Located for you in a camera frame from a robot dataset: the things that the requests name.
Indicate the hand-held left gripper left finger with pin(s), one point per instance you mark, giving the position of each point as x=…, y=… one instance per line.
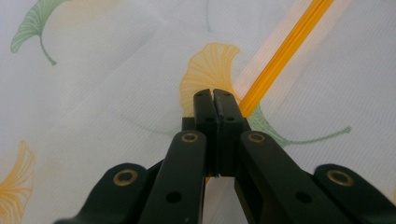
x=183, y=174

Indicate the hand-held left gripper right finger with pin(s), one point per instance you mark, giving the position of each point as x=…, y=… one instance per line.
x=271, y=174

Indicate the leaf-print fabric bag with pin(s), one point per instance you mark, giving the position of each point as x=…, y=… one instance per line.
x=93, y=93

